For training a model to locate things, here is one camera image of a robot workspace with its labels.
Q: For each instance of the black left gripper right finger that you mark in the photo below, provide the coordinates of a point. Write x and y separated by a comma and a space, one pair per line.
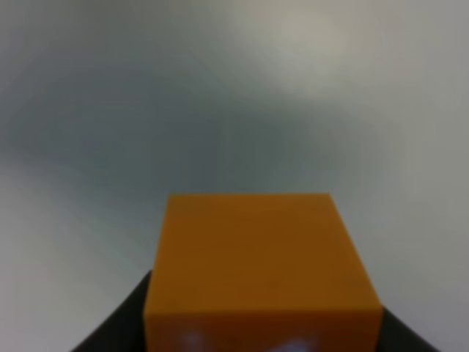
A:
395, 336

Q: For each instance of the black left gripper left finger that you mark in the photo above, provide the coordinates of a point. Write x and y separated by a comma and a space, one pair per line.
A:
123, 329

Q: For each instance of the orange block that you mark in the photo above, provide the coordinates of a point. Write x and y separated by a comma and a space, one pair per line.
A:
258, 272

